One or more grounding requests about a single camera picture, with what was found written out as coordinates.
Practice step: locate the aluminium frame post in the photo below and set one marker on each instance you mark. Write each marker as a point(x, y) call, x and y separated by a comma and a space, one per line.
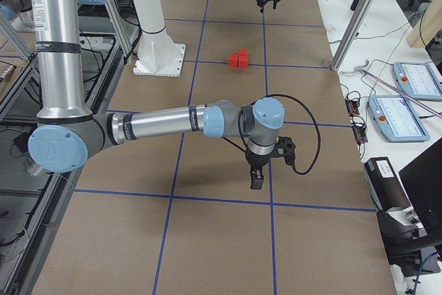
point(350, 33)

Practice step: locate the red block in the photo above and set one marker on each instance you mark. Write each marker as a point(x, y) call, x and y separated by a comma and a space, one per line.
point(243, 61)
point(243, 52)
point(233, 60)

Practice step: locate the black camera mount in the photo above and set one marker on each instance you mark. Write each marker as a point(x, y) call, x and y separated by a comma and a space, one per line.
point(285, 148)

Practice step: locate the black box with label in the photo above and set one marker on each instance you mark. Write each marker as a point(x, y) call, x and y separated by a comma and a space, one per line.
point(384, 185)

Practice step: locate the teach pendant near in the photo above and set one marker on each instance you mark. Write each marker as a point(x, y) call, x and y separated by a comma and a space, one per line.
point(396, 119)

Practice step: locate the black monitor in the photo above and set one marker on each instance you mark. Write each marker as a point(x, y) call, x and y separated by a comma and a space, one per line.
point(421, 179)

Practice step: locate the white pedestal column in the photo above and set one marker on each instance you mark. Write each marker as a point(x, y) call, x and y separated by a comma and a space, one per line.
point(157, 54)

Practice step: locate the metal rod with base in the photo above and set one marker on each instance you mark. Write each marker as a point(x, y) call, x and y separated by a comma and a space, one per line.
point(372, 69)

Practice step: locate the small electronics board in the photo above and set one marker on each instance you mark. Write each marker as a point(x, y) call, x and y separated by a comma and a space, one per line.
point(359, 126)

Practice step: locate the teach pendant far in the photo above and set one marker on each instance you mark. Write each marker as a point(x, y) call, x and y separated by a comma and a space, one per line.
point(418, 80)

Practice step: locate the teach pendant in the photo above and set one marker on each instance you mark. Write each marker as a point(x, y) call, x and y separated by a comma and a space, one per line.
point(418, 80)
point(396, 119)

